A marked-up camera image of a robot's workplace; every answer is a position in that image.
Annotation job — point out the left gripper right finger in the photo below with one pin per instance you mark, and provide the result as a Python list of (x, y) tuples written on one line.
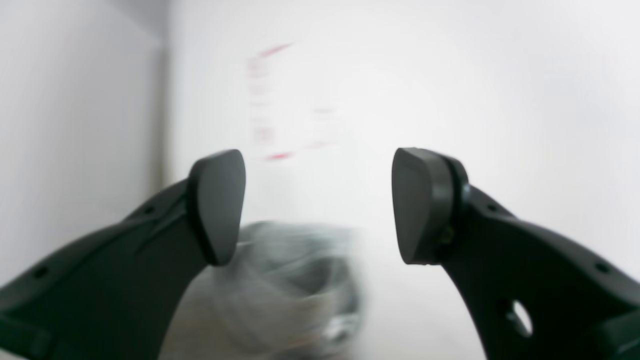
[(532, 293)]

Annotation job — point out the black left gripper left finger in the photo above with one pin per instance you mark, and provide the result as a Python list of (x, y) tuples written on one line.
[(112, 294)]

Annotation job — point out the grey T-shirt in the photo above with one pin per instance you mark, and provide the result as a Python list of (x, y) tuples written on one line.
[(289, 293)]

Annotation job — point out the red tape rectangle marking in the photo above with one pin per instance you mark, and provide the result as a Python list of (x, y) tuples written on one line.
[(290, 108)]

